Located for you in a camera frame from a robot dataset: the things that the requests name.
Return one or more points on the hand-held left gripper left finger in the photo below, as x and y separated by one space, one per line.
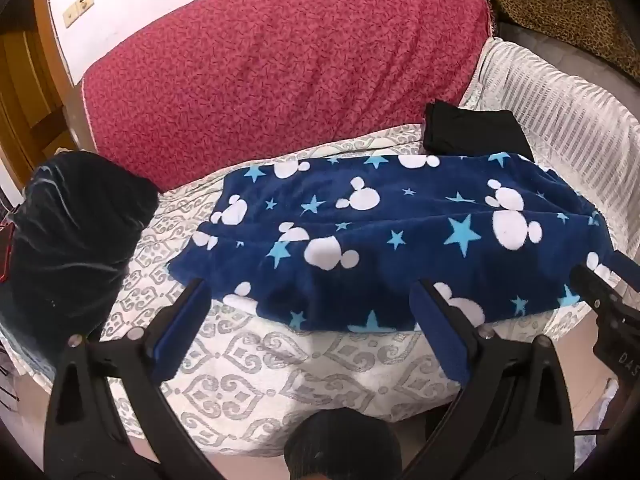
181 332

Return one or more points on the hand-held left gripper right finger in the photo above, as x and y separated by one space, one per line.
442 332

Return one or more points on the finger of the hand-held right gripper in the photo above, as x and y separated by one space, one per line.
621 266
592 285

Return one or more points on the navy mickey star blanket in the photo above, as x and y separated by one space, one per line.
380 240

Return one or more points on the pale crumpled cloth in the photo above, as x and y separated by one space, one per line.
597 410

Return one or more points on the white grey patterned blanket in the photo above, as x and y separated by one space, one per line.
270 375

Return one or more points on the dark velvet cushion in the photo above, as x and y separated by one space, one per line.
70 240

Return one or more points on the white striped cloth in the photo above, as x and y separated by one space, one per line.
565 125

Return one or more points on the black folded cloth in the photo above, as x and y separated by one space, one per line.
470 130

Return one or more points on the leopard print cloth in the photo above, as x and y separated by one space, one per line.
555 2

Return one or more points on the wooden door frame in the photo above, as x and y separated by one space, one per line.
30 85

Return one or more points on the cream wall switch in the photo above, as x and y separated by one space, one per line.
80 6

